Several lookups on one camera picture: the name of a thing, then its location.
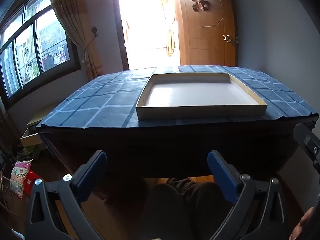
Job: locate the green cloth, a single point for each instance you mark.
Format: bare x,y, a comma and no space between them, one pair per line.
28,152

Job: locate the wooden door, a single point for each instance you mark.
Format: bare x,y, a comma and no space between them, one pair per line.
207,45

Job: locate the blue plaid tablecloth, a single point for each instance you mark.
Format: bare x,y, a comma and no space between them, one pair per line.
100,105

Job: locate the yellow doorway curtain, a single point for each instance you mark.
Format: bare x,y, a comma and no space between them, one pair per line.
171,35

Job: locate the dark-framed window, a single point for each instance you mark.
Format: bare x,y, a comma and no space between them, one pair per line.
25,50

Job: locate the curtain tieback hook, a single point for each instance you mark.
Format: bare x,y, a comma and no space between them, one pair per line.
94,31

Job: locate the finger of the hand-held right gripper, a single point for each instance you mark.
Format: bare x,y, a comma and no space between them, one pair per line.
310,145

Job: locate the colourful patterned bag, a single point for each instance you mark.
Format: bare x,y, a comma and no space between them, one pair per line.
20,180

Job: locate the person's right hand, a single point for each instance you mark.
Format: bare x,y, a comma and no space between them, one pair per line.
301,230

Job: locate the brown door frame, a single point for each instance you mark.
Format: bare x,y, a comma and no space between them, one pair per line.
121,30

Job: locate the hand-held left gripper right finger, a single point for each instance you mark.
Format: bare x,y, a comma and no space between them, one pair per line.
221,172

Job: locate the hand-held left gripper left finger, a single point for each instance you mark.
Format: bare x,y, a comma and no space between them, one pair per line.
96,170

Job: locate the person's legs dark trousers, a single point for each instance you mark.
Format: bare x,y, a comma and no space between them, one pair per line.
190,205

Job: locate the shallow beige tray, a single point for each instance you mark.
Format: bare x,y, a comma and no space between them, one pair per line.
200,92

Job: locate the dark wooden table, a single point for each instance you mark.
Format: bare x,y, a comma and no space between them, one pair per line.
162,140

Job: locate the brass door knob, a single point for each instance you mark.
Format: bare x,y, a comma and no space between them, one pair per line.
227,38

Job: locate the red packet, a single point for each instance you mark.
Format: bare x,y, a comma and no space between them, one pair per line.
31,180

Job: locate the golden patterned curtain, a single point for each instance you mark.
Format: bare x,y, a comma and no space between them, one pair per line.
75,17

